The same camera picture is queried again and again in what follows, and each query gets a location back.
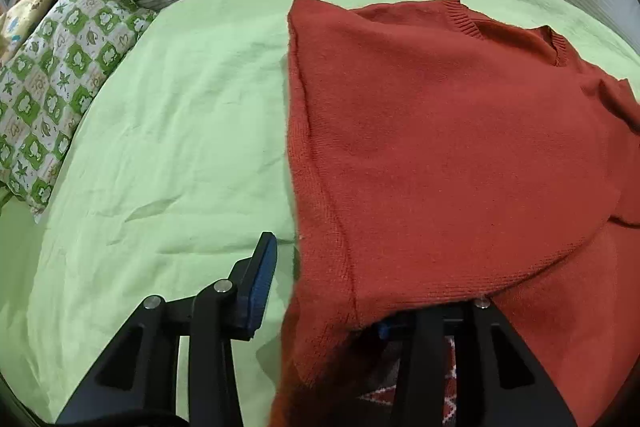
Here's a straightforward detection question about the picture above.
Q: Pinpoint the light green bed sheet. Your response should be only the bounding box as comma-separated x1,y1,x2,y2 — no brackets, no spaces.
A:
1,0,639,426

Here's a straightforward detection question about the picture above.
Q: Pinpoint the red knit sweater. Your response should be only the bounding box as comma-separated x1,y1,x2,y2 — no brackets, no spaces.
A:
270,0,639,426

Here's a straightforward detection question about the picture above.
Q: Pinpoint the green white patterned pillow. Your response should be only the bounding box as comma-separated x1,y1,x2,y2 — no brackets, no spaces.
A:
1,0,156,217

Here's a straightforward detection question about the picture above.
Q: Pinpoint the yellow floral pillow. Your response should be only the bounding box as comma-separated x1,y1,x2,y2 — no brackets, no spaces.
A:
0,0,56,66

